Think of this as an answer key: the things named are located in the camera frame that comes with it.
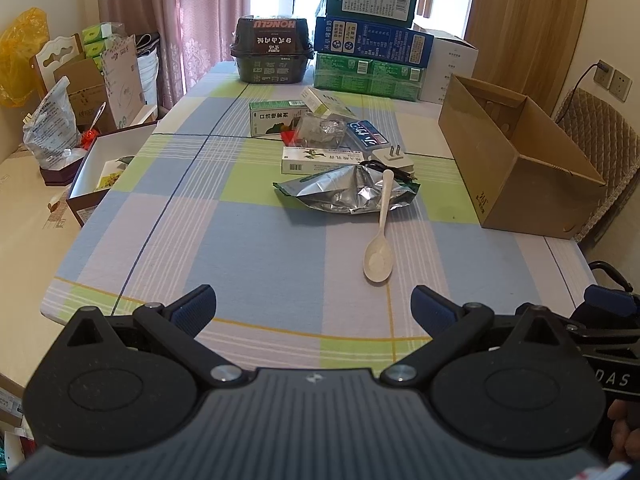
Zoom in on white plastic bag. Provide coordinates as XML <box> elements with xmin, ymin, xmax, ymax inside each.
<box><xmin>22</xmin><ymin>76</ymin><xmax>81</xmax><ymax>171</ymax></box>

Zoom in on long white green box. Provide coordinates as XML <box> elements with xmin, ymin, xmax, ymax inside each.
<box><xmin>281</xmin><ymin>146</ymin><xmax>366</xmax><ymax>177</ymax></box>

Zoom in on blue carton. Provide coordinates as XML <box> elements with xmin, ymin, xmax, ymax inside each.
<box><xmin>315</xmin><ymin>16</ymin><xmax>435</xmax><ymax>68</ymax></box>

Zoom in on chair with quilted cover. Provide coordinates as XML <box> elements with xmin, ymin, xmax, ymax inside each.
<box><xmin>552</xmin><ymin>87</ymin><xmax>640</xmax><ymax>246</ymax></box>

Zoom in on black instant meal box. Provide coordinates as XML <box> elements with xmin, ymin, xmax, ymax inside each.
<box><xmin>230</xmin><ymin>16</ymin><xmax>316</xmax><ymax>85</ymax></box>

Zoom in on empty wall socket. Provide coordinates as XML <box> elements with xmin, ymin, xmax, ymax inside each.
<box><xmin>611</xmin><ymin>69</ymin><xmax>633</xmax><ymax>103</ymax></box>

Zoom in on open gift box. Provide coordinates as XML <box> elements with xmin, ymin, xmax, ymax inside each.
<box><xmin>66</xmin><ymin>121</ymin><xmax>158</xmax><ymax>228</ymax></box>

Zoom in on cardboard box with white cutout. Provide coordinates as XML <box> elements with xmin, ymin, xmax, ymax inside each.
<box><xmin>29</xmin><ymin>35</ymin><xmax>116</xmax><ymax>133</ymax></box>

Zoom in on brown curtain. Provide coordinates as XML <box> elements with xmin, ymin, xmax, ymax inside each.
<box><xmin>464</xmin><ymin>0</ymin><xmax>593</xmax><ymax>116</ymax></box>

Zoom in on plain white box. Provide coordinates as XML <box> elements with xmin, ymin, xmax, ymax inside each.
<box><xmin>420</xmin><ymin>27</ymin><xmax>480</xmax><ymax>106</ymax></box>

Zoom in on wall socket with plug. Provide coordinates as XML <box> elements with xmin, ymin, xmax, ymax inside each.
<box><xmin>592</xmin><ymin>59</ymin><xmax>615</xmax><ymax>90</ymax></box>

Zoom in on person's right hand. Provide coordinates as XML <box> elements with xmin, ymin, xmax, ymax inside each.
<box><xmin>606</xmin><ymin>400</ymin><xmax>640</xmax><ymax>463</ymax></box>

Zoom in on dark red box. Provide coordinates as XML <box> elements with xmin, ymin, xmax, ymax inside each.
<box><xmin>40</xmin><ymin>152</ymin><xmax>86</xmax><ymax>187</ymax></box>

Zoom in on pink curtain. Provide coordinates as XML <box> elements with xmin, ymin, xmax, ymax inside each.
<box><xmin>95</xmin><ymin>0</ymin><xmax>251</xmax><ymax>111</ymax></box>

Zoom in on yellow plastic bag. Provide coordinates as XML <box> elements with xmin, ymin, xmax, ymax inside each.
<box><xmin>0</xmin><ymin>7</ymin><xmax>51</xmax><ymax>108</ymax></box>

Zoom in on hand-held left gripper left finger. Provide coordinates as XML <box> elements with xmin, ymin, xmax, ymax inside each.
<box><xmin>52</xmin><ymin>284</ymin><xmax>243</xmax><ymax>389</ymax></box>

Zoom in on green white spray box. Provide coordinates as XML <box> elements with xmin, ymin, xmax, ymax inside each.
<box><xmin>249</xmin><ymin>101</ymin><xmax>311</xmax><ymax>138</ymax></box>

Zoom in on light green tissue packs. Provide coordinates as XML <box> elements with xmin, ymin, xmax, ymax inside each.
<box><xmin>81</xmin><ymin>22</ymin><xmax>126</xmax><ymax>76</ymax></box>

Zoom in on green tissue multipack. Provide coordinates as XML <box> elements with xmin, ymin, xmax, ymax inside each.
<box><xmin>312</xmin><ymin>52</ymin><xmax>426</xmax><ymax>101</ymax></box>

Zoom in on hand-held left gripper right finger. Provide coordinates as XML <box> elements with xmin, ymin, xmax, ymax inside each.
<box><xmin>380</xmin><ymin>285</ymin><xmax>584</xmax><ymax>389</ymax></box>

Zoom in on black charger cable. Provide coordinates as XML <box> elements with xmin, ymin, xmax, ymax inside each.
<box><xmin>550</xmin><ymin>62</ymin><xmax>601</xmax><ymax>116</ymax></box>

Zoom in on white power adapter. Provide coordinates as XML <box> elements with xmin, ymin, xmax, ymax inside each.
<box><xmin>372</xmin><ymin>142</ymin><xmax>415</xmax><ymax>173</ymax></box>

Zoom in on white green medicine box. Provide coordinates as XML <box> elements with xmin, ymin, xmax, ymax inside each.
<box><xmin>300</xmin><ymin>86</ymin><xmax>357</xmax><ymax>120</ymax></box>

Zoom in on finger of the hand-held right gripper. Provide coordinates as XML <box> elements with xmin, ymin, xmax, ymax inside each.
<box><xmin>587</xmin><ymin>259</ymin><xmax>637</xmax><ymax>292</ymax></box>
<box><xmin>570</xmin><ymin>285</ymin><xmax>640</xmax><ymax>333</ymax></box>

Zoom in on white plastic spoon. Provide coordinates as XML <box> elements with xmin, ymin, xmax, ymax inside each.
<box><xmin>363</xmin><ymin>169</ymin><xmax>396</xmax><ymax>285</ymax></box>

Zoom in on clear plastic package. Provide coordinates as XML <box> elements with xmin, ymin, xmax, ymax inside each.
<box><xmin>294</xmin><ymin>112</ymin><xmax>348</xmax><ymax>148</ymax></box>

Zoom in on clear box with blue label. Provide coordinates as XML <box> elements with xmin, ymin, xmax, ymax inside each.
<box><xmin>345</xmin><ymin>119</ymin><xmax>390</xmax><ymax>152</ymax></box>

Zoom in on silver foil bag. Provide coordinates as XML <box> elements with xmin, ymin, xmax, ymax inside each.
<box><xmin>272</xmin><ymin>165</ymin><xmax>421</xmax><ymax>216</ymax></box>

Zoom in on beige side table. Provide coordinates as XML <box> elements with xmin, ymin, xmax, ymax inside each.
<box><xmin>0</xmin><ymin>150</ymin><xmax>81</xmax><ymax>401</ymax></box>

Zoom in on white bag with black handles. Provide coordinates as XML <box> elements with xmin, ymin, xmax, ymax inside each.
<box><xmin>135</xmin><ymin>32</ymin><xmax>163</xmax><ymax>111</ymax></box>

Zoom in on thin black cable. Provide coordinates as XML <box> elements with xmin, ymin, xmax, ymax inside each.
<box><xmin>357</xmin><ymin>159</ymin><xmax>418</xmax><ymax>183</ymax></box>

